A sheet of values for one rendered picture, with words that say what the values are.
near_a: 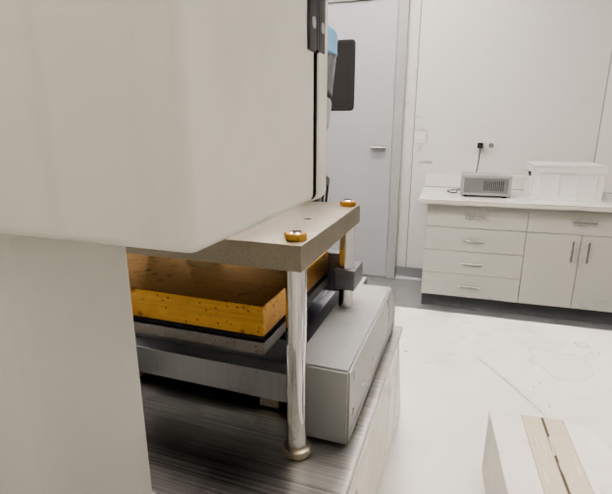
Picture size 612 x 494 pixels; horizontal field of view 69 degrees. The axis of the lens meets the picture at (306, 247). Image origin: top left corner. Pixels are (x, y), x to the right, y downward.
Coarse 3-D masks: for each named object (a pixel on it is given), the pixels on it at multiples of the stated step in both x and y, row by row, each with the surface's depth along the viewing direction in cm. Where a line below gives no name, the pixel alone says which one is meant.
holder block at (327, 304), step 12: (324, 300) 52; (336, 300) 55; (312, 312) 48; (324, 312) 50; (312, 324) 46; (144, 336) 48; (156, 336) 47; (204, 348) 46; (216, 348) 45; (228, 348) 45; (276, 348) 43; (276, 360) 43
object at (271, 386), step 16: (144, 352) 46; (160, 352) 45; (176, 352) 45; (192, 352) 45; (208, 352) 45; (224, 352) 45; (144, 368) 47; (160, 368) 46; (176, 368) 45; (192, 368) 44; (208, 368) 44; (224, 368) 43; (240, 368) 42; (256, 368) 42; (272, 368) 42; (208, 384) 44; (224, 384) 44; (240, 384) 43; (256, 384) 42; (272, 384) 42; (272, 400) 42
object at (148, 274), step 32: (128, 256) 46; (320, 256) 46; (160, 288) 37; (192, 288) 37; (224, 288) 37; (256, 288) 37; (320, 288) 47; (160, 320) 37; (192, 320) 36; (224, 320) 35; (256, 320) 34; (256, 352) 35
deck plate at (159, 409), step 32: (384, 352) 53; (160, 384) 46; (192, 384) 46; (160, 416) 41; (192, 416) 41; (224, 416) 41; (256, 416) 41; (160, 448) 37; (192, 448) 37; (224, 448) 37; (256, 448) 37; (320, 448) 37; (352, 448) 37; (160, 480) 34; (192, 480) 34; (224, 480) 34; (256, 480) 34; (288, 480) 34; (320, 480) 34; (352, 480) 35
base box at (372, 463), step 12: (396, 348) 59; (396, 360) 60; (396, 372) 62; (384, 384) 51; (396, 384) 63; (384, 396) 52; (396, 396) 64; (384, 408) 53; (396, 408) 66; (384, 420) 54; (396, 420) 68; (372, 432) 45; (384, 432) 55; (372, 444) 46; (384, 444) 56; (372, 456) 46; (384, 456) 57; (360, 468) 40; (372, 468) 47; (360, 480) 41; (372, 480) 48; (360, 492) 41; (372, 492) 49
